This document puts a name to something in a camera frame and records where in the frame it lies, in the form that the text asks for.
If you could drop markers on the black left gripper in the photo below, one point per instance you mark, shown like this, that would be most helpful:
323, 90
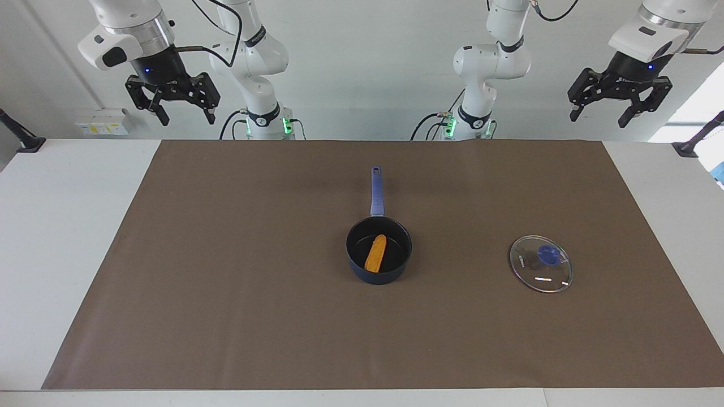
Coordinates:
630, 73

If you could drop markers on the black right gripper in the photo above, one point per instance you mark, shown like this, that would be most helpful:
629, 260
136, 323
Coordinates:
164, 70

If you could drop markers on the glass lid blue knob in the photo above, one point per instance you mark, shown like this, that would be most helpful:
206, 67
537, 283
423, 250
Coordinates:
541, 264

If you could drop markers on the yellow corn cob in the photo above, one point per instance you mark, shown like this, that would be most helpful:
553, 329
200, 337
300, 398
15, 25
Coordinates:
375, 254

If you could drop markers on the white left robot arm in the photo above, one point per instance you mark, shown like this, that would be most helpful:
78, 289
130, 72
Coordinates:
486, 62

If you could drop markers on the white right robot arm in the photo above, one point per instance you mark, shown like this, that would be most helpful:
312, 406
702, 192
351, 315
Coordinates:
257, 85

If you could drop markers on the black clamp stand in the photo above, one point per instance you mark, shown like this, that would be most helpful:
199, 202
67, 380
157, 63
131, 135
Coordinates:
687, 148
25, 142

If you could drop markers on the blue object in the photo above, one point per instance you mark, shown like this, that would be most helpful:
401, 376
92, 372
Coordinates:
720, 175

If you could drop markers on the dark blue saucepan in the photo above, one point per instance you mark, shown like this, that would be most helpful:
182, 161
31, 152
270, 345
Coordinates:
377, 192

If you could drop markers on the brown table mat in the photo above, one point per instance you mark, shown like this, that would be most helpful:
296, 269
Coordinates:
283, 322

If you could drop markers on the white wall socket box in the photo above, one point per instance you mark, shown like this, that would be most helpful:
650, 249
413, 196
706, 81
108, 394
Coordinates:
102, 123

